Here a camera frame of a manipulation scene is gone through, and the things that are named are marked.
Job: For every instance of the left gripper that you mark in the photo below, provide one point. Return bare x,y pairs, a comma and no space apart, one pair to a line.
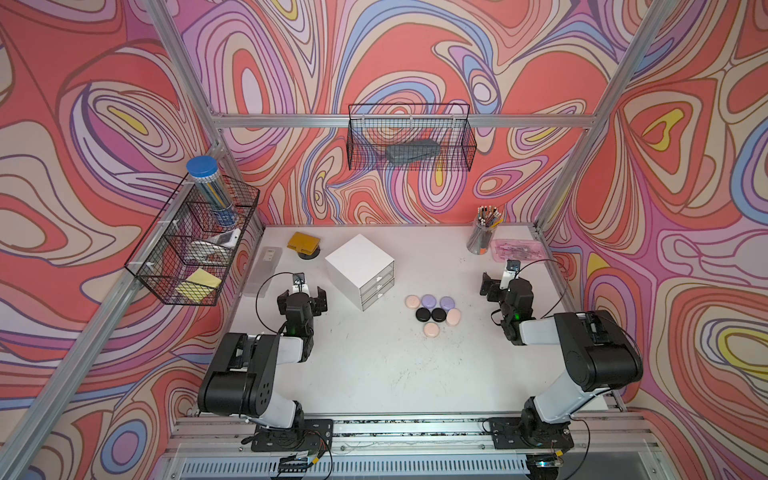
316,304

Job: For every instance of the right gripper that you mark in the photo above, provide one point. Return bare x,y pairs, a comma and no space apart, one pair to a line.
493,286

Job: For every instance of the white drawer cabinet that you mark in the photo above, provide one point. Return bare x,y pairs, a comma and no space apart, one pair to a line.
361,271

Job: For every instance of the purple earphone case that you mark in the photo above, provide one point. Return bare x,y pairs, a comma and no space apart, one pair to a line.
447,303
429,301

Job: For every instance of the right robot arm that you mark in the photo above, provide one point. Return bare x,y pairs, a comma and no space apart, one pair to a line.
598,357

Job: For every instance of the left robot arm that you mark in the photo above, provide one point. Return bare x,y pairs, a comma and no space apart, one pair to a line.
241,378

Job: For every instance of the pink transparent pencil case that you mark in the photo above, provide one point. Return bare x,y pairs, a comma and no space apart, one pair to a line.
503,250

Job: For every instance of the clear plastic box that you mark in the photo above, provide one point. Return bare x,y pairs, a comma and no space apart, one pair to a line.
264,266

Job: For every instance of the yellow box on black disc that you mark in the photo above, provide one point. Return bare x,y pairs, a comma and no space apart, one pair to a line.
306,246

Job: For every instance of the pink earphone case right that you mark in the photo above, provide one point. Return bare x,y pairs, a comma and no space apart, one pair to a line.
453,317

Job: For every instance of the pink earphone case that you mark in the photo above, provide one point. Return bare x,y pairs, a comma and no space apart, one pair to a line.
412,302
431,330
453,317

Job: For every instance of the mesh pen holder cup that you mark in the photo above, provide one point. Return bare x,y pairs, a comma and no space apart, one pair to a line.
484,225

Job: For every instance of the black earphone case right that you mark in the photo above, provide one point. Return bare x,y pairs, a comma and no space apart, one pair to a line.
438,315

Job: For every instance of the black earphone case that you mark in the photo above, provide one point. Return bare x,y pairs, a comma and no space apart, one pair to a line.
438,315
423,314

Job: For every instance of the pink earphone case front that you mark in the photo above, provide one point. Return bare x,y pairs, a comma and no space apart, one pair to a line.
431,330

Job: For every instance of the black earphone case left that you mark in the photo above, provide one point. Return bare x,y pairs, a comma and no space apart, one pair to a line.
423,314

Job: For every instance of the white item in left basket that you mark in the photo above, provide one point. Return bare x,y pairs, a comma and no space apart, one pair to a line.
226,239

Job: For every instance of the yellow sticky notes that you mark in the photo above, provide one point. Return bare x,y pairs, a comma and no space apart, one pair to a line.
198,286

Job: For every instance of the pink earphone case left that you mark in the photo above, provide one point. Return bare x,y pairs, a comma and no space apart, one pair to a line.
412,302

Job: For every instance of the blue lid pencil jar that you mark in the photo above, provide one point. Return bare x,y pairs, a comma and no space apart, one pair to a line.
205,173

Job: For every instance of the dark object in back basket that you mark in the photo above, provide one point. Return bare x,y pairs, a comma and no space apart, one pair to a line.
412,152

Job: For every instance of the black wire basket left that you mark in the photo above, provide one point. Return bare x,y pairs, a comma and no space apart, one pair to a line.
176,245

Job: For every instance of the black wire basket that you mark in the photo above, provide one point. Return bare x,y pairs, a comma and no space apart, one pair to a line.
176,245
374,126

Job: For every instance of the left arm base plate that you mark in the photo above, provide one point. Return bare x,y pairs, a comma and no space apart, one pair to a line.
313,435

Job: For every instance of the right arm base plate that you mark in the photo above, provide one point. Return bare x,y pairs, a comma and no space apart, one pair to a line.
516,433

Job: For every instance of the black wire basket back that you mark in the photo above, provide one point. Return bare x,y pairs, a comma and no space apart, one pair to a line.
374,126

